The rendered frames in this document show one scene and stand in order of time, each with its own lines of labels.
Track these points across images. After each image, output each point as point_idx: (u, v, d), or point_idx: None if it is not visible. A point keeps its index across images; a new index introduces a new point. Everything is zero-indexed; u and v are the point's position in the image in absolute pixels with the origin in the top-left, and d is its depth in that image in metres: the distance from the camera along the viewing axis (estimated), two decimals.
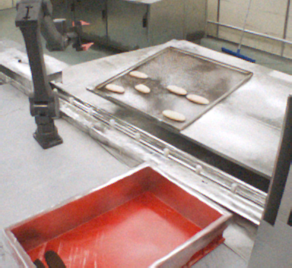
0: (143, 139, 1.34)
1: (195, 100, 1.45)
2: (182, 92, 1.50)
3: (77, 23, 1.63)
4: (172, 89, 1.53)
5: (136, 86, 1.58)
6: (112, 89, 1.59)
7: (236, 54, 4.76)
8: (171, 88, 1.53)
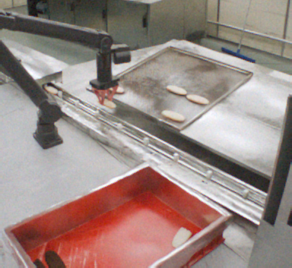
0: (143, 139, 1.34)
1: (195, 100, 1.45)
2: (182, 92, 1.50)
3: (96, 86, 1.37)
4: (172, 89, 1.53)
5: (181, 228, 0.96)
6: (111, 89, 1.59)
7: (236, 54, 4.76)
8: (171, 88, 1.53)
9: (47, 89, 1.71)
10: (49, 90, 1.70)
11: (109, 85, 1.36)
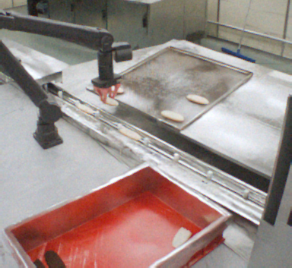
0: (143, 139, 1.34)
1: (195, 100, 1.45)
2: (113, 103, 1.39)
3: (97, 84, 1.37)
4: None
5: (181, 228, 0.96)
6: (111, 89, 1.59)
7: (236, 54, 4.76)
8: None
9: (80, 108, 1.54)
10: (84, 109, 1.52)
11: (111, 83, 1.35)
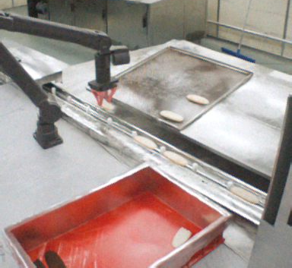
0: None
1: (195, 100, 1.45)
2: (151, 146, 1.29)
3: (94, 87, 1.37)
4: (141, 140, 1.31)
5: (181, 228, 0.96)
6: (101, 105, 1.41)
7: (236, 54, 4.76)
8: (139, 140, 1.32)
9: (169, 157, 1.22)
10: (175, 159, 1.21)
11: (107, 86, 1.36)
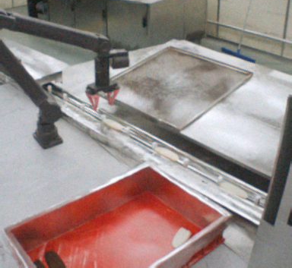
0: (143, 139, 1.34)
1: (163, 154, 1.24)
2: None
3: (89, 92, 1.36)
4: None
5: (180, 228, 0.96)
6: (230, 191, 1.06)
7: (236, 54, 4.76)
8: None
9: None
10: None
11: (110, 88, 1.37)
